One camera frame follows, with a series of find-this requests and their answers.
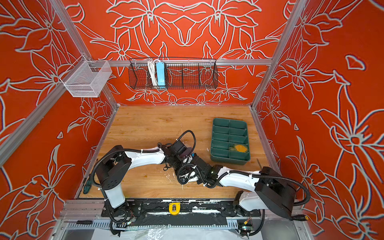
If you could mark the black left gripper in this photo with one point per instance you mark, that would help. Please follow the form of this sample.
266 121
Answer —
182 157

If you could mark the black wire wall basket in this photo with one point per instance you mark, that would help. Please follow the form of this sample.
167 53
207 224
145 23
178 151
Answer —
180 73

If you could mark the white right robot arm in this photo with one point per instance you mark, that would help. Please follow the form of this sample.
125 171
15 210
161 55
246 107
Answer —
260 190

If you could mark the purple sock beige toe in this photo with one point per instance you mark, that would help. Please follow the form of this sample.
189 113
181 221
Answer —
186 153

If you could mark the green plastic divider tray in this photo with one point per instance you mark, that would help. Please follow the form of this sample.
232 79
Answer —
227 132

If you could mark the green handled screwdriver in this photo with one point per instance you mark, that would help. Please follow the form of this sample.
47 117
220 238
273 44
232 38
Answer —
87 187

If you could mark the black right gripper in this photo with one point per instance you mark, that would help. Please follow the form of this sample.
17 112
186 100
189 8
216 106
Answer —
190 170

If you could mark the clear plastic wall bin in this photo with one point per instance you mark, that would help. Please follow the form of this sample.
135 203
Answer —
87 78

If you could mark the green striped sock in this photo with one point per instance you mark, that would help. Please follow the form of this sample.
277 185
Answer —
239 148

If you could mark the light blue box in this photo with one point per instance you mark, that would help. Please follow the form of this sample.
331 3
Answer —
160 67

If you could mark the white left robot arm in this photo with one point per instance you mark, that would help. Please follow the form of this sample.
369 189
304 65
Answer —
108 173

